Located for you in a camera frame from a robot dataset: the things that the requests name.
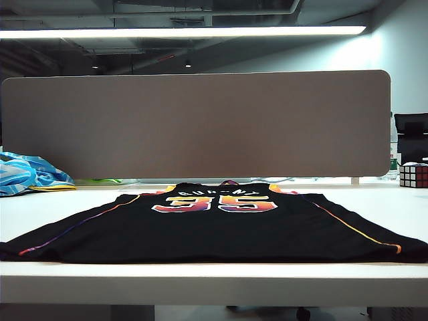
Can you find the small ceiling spot light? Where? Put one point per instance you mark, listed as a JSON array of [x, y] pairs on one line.
[[188, 64]]

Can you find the long ceiling light strip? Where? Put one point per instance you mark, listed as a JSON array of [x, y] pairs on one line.
[[167, 32]]

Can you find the white divider bracket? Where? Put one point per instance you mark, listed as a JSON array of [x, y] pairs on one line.
[[354, 181]]

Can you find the black office chair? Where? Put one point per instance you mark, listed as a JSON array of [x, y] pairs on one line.
[[413, 133]]

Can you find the grey desk divider panel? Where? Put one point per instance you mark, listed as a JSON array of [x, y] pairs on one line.
[[200, 123]]

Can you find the blue patterned cloth yellow trim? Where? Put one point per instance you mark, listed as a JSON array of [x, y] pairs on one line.
[[20, 177]]

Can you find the green object behind divider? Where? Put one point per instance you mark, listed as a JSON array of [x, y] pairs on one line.
[[107, 181]]

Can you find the black basketball jersey number 35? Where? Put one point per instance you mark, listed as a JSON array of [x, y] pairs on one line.
[[214, 234]]

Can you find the white bottle green label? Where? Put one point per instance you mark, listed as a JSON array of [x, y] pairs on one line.
[[393, 160]]

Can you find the Rubik's cube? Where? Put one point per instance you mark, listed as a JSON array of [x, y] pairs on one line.
[[414, 175]]

